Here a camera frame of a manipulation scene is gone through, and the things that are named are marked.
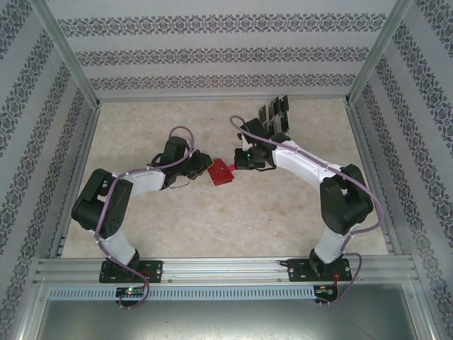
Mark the red card holder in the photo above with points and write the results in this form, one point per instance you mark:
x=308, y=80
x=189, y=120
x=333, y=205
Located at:
x=221, y=173

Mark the black credit card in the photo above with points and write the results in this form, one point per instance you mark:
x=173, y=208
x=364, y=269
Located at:
x=276, y=103
x=271, y=108
x=287, y=122
x=280, y=124
x=284, y=101
x=272, y=125
x=262, y=112

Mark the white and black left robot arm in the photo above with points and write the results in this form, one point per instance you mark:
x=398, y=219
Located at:
x=145, y=182

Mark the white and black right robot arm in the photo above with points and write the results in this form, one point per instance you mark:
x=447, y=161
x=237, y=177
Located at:
x=304, y=164

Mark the left controller circuit board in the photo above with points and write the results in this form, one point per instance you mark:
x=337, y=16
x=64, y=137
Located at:
x=129, y=292

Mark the controller circuit board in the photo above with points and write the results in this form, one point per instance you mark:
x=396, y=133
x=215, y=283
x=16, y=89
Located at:
x=325, y=291
x=129, y=292

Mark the grey metal panel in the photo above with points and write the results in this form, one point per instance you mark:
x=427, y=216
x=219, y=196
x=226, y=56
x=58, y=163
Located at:
x=226, y=318

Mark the right controller circuit board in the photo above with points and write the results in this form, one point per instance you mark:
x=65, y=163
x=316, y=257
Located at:
x=325, y=291

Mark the aluminium back frame rail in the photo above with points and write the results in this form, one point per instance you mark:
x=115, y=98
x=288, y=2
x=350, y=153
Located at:
x=212, y=99

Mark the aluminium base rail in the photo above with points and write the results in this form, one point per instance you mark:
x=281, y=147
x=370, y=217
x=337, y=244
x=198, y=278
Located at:
x=226, y=271

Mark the aluminium side frame rail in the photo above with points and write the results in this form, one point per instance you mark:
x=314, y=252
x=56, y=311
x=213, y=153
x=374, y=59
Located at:
x=79, y=177
x=361, y=141

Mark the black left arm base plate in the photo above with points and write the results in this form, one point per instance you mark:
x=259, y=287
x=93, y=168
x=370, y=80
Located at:
x=155, y=271

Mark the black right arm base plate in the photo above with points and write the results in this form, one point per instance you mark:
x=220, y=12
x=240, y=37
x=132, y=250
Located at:
x=297, y=271

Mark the aluminium frame post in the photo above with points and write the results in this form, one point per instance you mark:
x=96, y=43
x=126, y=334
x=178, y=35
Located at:
x=69, y=53
x=377, y=53

